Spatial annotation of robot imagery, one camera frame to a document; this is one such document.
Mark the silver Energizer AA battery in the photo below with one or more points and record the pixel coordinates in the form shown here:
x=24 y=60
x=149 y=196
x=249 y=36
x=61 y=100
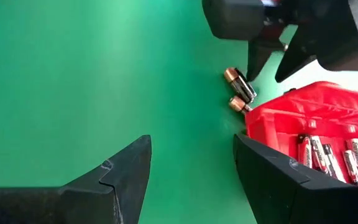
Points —
x=357 y=152

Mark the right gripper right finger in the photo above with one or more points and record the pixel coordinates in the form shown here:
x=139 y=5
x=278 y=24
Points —
x=291 y=202

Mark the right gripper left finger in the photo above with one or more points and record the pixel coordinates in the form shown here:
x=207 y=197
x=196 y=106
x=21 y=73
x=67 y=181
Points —
x=73 y=205

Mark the red plastic bin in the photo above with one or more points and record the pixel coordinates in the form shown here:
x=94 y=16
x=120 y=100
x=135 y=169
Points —
x=291 y=105

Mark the green table mat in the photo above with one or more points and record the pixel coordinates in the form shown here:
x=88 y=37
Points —
x=73 y=77

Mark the copper-top Duracell battery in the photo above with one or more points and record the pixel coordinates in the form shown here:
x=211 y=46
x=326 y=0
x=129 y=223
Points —
x=237 y=103

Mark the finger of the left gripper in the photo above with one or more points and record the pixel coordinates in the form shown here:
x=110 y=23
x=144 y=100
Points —
x=297 y=56
x=255 y=59

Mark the pile of loose batteries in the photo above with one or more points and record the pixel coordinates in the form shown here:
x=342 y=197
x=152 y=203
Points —
x=239 y=84

